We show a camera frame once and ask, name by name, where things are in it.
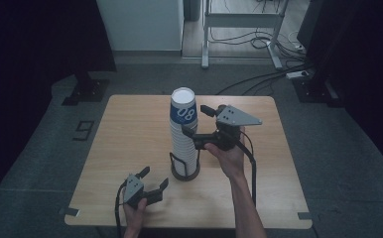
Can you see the white cabinet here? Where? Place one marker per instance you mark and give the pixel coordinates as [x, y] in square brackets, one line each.
[140, 23]

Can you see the stack of white paper cups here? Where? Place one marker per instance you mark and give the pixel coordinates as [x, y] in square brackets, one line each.
[183, 148]

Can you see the blue printed paper cup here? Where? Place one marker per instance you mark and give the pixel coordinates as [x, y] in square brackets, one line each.
[183, 110]

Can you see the person's left hand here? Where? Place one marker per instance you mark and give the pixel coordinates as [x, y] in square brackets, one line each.
[134, 216]

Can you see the dark curtain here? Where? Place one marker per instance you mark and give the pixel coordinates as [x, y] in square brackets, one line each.
[361, 49]
[30, 49]

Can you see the person's right hand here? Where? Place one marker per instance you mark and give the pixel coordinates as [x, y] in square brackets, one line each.
[232, 162]

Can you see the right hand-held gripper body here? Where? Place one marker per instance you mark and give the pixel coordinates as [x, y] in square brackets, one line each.
[234, 125]

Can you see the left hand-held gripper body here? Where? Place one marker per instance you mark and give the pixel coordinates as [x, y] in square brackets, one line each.
[133, 191]

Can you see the white metal stand frame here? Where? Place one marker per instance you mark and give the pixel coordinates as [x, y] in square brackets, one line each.
[242, 20]

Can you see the dark grey bin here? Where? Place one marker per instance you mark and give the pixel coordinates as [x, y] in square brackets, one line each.
[192, 9]

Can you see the black stand base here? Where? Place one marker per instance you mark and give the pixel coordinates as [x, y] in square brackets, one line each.
[88, 91]
[315, 91]

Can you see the white power strip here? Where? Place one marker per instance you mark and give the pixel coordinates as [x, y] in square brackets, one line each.
[297, 75]

